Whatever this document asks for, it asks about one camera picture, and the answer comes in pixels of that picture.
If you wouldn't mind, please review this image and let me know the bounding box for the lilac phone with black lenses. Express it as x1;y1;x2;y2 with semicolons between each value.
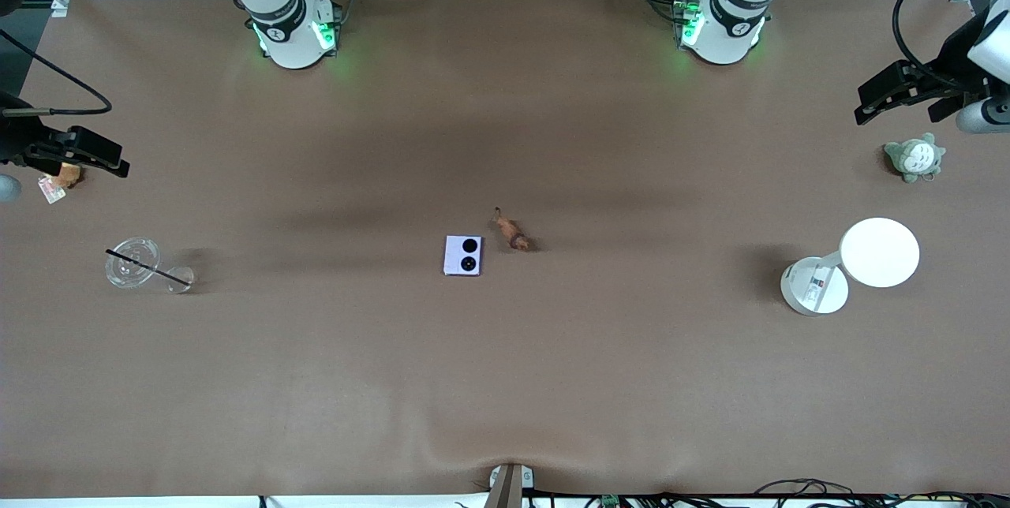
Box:
443;235;483;278

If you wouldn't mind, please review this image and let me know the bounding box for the brown lion statue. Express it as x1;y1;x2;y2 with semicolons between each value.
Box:
494;207;535;253

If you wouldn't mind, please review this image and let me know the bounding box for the brown monkey plush with tag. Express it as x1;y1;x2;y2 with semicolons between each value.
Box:
38;163;84;205

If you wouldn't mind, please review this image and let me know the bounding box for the grey totoro plush toy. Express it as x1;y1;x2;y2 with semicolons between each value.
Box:
883;133;947;185

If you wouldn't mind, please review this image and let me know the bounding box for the clear plastic cup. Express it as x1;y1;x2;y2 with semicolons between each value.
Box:
105;236;196;295

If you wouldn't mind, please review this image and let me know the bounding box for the black drinking straw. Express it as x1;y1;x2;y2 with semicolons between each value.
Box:
105;249;192;286

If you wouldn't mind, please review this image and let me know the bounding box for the white round desk lamp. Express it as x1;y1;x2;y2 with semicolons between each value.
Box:
780;217;922;317

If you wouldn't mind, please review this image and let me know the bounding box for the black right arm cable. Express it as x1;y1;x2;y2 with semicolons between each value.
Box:
0;28;114;116

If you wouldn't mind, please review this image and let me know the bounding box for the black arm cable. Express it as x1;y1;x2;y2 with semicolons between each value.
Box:
892;0;967;87
0;28;114;116

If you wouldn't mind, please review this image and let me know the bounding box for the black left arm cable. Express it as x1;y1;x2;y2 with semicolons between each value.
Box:
892;0;967;87

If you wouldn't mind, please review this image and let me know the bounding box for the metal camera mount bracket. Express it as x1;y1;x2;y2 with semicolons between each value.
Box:
485;462;535;508

